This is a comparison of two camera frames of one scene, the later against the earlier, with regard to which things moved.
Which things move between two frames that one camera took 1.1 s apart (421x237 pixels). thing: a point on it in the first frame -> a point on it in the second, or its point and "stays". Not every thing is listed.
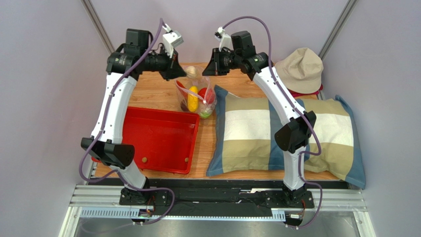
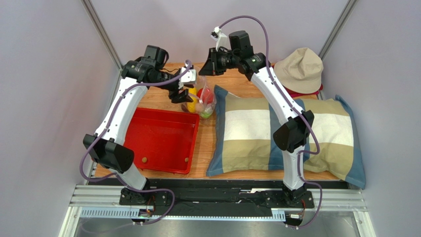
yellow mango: x=192 y=99 stays
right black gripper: x=216 y=62 stays
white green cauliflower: x=205 y=112 stays
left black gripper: x=173 y=69 -> x=176 y=98
